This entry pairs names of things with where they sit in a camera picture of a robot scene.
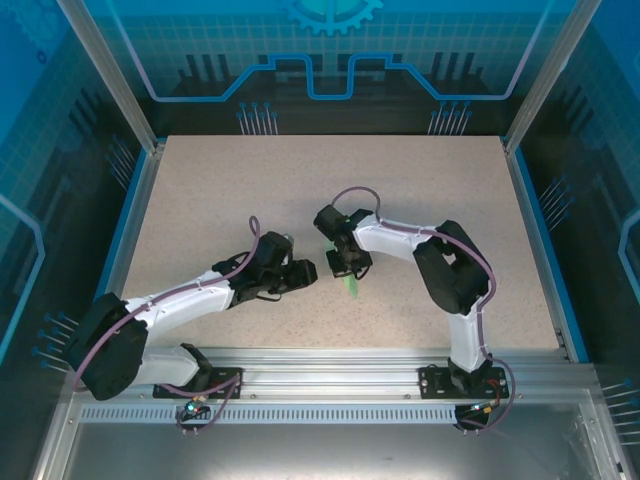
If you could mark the aluminium side rail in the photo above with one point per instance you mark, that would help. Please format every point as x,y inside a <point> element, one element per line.
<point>538,240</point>
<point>129,240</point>

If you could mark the aluminium frame post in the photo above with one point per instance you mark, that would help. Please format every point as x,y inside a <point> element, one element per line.
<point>550,75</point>
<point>114,75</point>

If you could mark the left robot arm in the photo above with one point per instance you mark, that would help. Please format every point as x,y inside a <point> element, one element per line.
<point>110,345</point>

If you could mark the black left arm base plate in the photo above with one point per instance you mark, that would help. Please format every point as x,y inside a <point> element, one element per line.
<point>225,375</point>

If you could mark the metal tray panel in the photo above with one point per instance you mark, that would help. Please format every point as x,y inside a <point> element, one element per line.
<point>325,455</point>

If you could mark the aluminium mounting rail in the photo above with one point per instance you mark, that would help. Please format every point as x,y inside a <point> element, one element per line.
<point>325,375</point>

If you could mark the green paper sheet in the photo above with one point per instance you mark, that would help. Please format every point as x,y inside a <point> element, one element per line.
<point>351,287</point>

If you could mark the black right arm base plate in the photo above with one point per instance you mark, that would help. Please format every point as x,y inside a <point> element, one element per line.
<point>431,382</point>

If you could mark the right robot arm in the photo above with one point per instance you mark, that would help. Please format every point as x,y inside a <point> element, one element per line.
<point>450,270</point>

